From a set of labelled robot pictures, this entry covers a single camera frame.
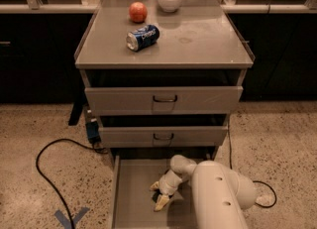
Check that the grey top drawer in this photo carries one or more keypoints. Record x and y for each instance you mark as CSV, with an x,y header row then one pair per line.
x,y
163,100

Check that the grey bottom drawer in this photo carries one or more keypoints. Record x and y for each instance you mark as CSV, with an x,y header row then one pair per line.
x,y
132,206

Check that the red apple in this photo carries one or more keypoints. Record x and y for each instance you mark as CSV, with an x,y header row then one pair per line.
x,y
138,12

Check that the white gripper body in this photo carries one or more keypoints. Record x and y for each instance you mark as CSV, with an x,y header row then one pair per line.
x,y
166,185

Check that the dark background counter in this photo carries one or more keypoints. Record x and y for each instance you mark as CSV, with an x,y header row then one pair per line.
x,y
38,54

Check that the blue power adapter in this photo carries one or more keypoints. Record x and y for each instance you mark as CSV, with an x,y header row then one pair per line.
x,y
92,132

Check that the grey middle drawer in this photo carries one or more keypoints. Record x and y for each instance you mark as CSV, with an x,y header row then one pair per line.
x,y
156,137

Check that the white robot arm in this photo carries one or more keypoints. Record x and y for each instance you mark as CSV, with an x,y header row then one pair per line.
x,y
220,195

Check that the blue Pepsi can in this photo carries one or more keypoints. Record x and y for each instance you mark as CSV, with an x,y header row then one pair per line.
x,y
142,38

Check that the grey drawer cabinet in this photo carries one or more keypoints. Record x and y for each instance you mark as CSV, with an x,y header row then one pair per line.
x,y
197,46

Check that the dark green sponge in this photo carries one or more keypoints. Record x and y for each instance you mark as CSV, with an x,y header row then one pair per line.
x,y
155,196

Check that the grey drawer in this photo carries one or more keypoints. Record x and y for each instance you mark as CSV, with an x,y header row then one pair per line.
x,y
163,100
156,137
132,206

